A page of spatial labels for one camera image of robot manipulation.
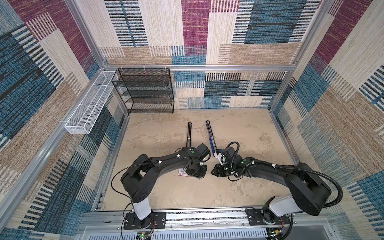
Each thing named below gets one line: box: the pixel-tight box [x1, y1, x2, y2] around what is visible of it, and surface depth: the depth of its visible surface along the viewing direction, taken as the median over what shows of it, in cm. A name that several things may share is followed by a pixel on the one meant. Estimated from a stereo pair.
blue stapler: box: [206, 120, 217, 158], surface depth 104 cm
